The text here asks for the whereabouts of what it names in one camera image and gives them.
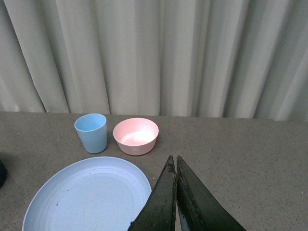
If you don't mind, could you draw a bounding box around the white curtain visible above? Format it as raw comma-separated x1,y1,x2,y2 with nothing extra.
0,0,308,121

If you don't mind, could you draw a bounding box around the pink bowl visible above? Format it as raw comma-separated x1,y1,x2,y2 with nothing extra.
113,117,159,156

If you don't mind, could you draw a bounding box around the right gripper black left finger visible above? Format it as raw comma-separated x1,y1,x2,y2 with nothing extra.
129,156,178,231

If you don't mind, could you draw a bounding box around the light blue cup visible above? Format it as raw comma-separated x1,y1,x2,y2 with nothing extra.
74,114,107,154

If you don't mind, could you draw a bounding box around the light blue plate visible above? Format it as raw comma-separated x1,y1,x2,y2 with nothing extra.
22,157,152,231

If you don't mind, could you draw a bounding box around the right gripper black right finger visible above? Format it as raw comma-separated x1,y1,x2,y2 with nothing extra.
177,156,245,231

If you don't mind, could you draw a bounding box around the dark blue pot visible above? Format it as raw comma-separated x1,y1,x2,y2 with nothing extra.
0,160,8,188

